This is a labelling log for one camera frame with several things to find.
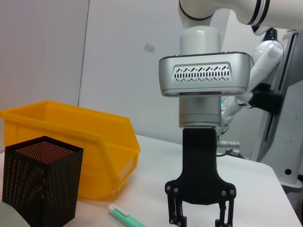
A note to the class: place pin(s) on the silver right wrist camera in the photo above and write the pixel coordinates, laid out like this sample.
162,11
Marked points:
203,73

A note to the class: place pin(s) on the yellow plastic bin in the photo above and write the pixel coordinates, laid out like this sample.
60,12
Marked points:
71,132

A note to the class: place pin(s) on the black mesh pen holder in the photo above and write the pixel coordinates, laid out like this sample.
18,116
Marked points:
40,189

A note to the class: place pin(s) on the black humanoid mounting bracket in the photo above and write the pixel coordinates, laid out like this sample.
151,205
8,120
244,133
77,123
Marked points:
267,99

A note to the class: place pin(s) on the mint green retractable pen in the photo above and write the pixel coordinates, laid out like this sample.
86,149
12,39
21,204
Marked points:
123,216

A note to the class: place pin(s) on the grey robot stand column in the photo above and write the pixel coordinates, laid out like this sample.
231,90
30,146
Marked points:
291,142

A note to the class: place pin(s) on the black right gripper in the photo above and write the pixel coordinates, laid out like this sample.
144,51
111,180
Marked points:
200,165

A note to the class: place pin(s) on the small white desktop device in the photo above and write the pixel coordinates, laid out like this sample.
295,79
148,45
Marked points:
240,154

